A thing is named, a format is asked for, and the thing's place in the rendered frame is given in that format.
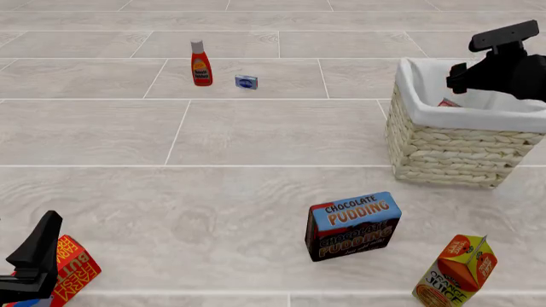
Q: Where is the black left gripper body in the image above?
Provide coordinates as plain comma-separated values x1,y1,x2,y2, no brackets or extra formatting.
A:
0,269,60,305

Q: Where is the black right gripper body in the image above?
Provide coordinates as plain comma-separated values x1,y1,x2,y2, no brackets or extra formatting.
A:
445,61,469,95

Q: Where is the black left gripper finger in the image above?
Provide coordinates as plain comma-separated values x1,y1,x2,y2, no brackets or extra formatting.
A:
5,210,63,279

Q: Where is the white cloth basket liner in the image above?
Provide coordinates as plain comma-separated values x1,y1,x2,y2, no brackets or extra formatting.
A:
394,56,546,135

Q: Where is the woven cream wicker basket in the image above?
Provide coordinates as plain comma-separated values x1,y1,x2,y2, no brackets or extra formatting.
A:
384,56,546,189

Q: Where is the red butter box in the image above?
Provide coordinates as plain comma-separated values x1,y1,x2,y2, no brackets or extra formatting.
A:
8,235,102,307

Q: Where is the flat black plate on stalk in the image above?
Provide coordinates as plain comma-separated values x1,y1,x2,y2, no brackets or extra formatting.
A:
468,19,540,54

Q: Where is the chocolate pudding box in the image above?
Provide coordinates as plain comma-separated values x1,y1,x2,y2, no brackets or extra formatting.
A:
304,191,403,264

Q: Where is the orange juice carton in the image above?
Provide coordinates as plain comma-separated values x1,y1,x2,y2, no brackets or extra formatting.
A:
411,234,499,307

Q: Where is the small blue and white box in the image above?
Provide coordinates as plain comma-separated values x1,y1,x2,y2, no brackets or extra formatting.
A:
234,74,259,90

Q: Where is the red ketchup bottle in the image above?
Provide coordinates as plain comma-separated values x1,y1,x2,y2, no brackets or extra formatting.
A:
189,38,214,87

